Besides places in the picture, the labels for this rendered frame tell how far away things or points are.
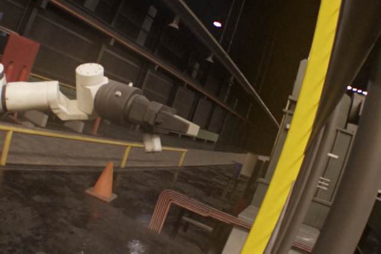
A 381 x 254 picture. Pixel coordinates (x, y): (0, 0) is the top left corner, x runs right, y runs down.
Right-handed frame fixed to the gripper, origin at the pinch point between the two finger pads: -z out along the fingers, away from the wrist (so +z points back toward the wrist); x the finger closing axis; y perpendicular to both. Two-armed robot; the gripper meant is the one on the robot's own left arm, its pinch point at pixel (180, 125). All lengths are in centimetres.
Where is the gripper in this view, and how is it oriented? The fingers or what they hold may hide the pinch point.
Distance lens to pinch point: 62.5
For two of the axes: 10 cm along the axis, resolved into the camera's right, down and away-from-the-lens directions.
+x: 2.7, 1.0, 9.6
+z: -9.1, -3.1, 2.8
